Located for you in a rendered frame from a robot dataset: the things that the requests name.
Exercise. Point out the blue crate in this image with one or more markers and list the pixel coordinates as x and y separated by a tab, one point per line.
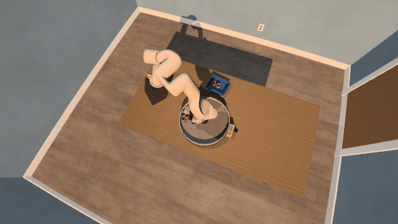
224	85

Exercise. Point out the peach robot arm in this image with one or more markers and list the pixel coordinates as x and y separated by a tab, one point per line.
168	62

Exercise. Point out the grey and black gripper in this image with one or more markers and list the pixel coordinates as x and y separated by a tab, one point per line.
194	119

